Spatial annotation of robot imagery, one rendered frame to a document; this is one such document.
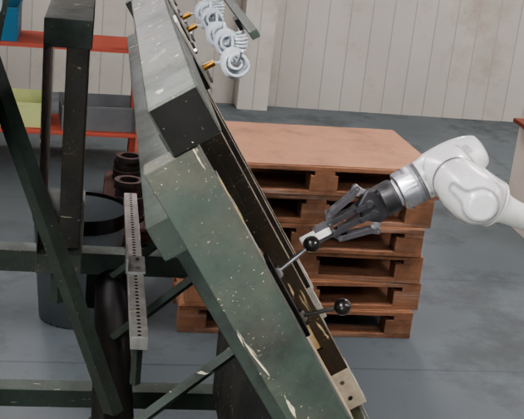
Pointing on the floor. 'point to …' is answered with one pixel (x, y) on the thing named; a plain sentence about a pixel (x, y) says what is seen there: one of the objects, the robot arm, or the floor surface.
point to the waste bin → (105, 204)
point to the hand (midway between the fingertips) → (315, 235)
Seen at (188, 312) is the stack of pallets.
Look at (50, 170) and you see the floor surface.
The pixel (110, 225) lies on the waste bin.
